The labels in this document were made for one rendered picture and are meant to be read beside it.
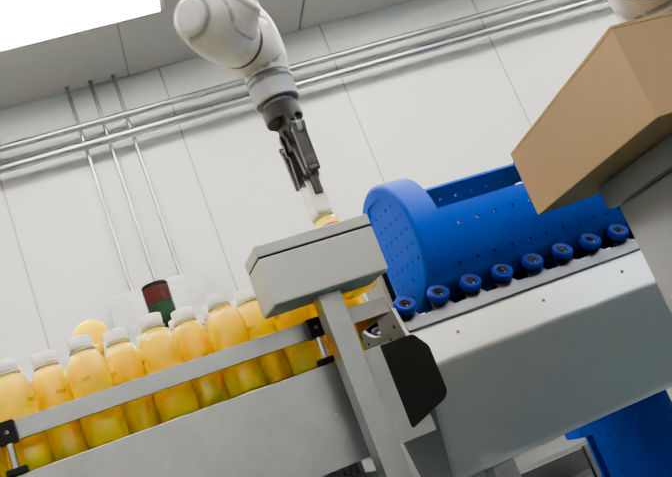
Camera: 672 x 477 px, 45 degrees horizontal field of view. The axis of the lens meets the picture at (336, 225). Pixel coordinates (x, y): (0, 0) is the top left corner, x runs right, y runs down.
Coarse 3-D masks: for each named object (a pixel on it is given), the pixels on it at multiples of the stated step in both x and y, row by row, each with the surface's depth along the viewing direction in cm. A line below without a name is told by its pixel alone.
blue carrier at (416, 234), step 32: (384, 192) 164; (416, 192) 161; (448, 192) 186; (480, 192) 191; (512, 192) 164; (384, 224) 168; (416, 224) 156; (448, 224) 158; (480, 224) 160; (512, 224) 163; (544, 224) 166; (576, 224) 169; (608, 224) 173; (384, 256) 173; (416, 256) 158; (448, 256) 158; (480, 256) 161; (512, 256) 165; (544, 256) 169; (576, 256) 177; (416, 288) 163; (448, 288) 161
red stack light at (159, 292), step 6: (150, 288) 187; (156, 288) 187; (162, 288) 187; (168, 288) 189; (144, 294) 188; (150, 294) 187; (156, 294) 186; (162, 294) 187; (168, 294) 188; (150, 300) 186; (156, 300) 186
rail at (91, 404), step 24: (360, 312) 140; (384, 312) 142; (264, 336) 135; (288, 336) 136; (192, 360) 130; (216, 360) 131; (240, 360) 132; (120, 384) 126; (144, 384) 127; (168, 384) 128; (48, 408) 123; (72, 408) 123; (96, 408) 124; (24, 432) 121
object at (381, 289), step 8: (384, 280) 161; (376, 288) 163; (384, 288) 160; (392, 288) 161; (368, 296) 168; (376, 296) 164; (384, 296) 160; (392, 296) 161; (392, 304) 160; (384, 320) 164; (384, 328) 165
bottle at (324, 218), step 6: (318, 216) 147; (324, 216) 147; (330, 216) 147; (336, 216) 148; (318, 222) 147; (324, 222) 146; (360, 288) 142; (366, 288) 147; (348, 294) 144; (354, 294) 143; (360, 294) 147
